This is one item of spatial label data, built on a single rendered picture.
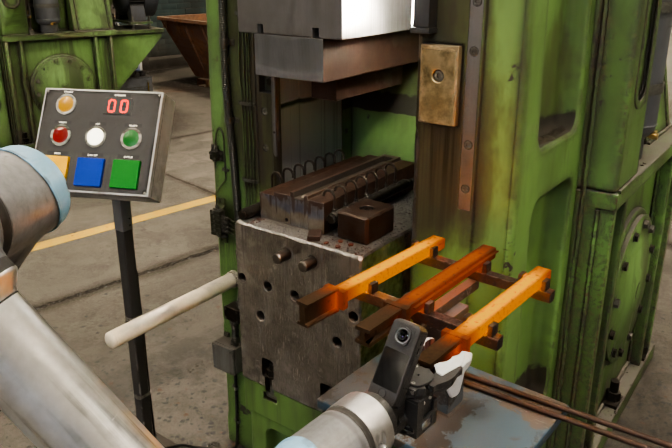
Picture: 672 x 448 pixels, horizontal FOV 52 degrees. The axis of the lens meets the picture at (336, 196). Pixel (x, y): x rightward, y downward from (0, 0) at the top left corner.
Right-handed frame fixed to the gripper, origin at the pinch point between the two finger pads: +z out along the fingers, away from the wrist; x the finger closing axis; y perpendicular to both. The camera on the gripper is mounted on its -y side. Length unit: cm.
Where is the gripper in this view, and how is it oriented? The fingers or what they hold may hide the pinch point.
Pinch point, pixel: (448, 345)
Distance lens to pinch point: 109.8
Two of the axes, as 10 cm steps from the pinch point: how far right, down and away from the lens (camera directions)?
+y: 0.0, 9.5, 3.2
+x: 7.7, 2.1, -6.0
